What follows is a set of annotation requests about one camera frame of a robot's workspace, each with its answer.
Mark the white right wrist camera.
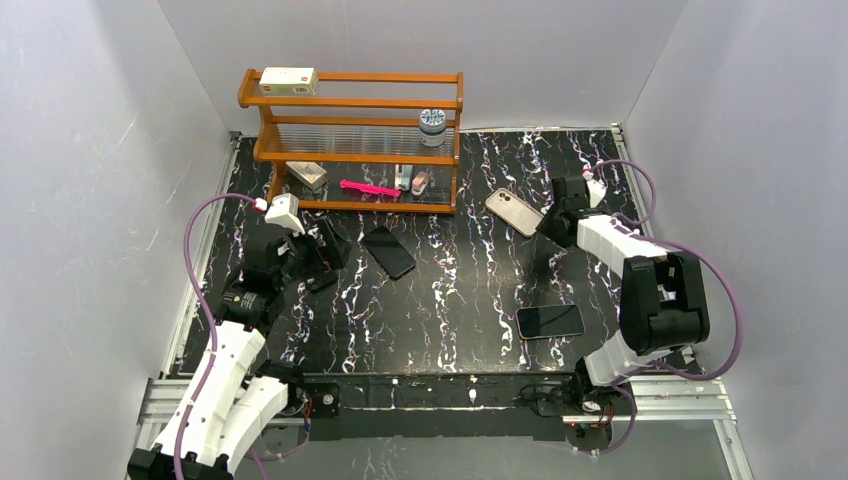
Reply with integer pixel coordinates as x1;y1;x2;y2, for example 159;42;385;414
582;170;607;208

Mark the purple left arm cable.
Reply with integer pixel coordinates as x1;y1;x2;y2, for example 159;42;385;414
173;193;270;480

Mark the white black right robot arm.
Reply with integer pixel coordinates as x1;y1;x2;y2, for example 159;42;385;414
537;177;710;403

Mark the orange wooden shelf rack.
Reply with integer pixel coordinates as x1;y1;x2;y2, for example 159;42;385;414
238;69;464;215

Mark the beige phone case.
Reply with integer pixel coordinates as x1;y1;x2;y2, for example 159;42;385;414
485;188;543;238

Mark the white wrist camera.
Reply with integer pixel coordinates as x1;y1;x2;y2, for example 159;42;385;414
264;193;306;234
582;170;607;208

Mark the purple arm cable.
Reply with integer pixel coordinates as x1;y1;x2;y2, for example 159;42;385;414
173;193;270;480
582;158;745;457

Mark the aluminium front frame rail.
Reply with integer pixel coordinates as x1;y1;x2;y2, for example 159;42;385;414
125;376;757;480

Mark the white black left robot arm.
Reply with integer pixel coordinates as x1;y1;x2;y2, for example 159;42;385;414
127;218;351;479

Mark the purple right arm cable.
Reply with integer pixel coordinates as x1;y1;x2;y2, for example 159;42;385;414
582;158;745;457

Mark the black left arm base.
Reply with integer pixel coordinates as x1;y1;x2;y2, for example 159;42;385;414
254;360;340;462

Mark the black phone with light edge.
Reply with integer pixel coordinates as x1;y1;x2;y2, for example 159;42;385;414
516;304;585;340

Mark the pink comb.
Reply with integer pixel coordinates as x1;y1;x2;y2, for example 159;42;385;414
339;179;402;198

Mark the black smartphone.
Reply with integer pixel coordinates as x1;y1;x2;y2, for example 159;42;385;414
360;226;416;280

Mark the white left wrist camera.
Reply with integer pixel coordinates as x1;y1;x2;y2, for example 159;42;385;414
264;193;306;234

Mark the white red box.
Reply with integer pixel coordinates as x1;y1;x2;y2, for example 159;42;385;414
259;67;319;96

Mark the small white blue box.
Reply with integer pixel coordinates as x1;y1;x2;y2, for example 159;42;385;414
394;164;413;192

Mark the round blue white tin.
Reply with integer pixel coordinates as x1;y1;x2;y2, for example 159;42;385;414
419;109;447;148

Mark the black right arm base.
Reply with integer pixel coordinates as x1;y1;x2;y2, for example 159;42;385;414
517;374;638;458

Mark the small grey white box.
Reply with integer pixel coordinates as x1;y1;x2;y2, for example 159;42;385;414
286;161;328;192

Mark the pink white stapler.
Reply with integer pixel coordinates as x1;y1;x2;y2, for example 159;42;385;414
410;171;430;197

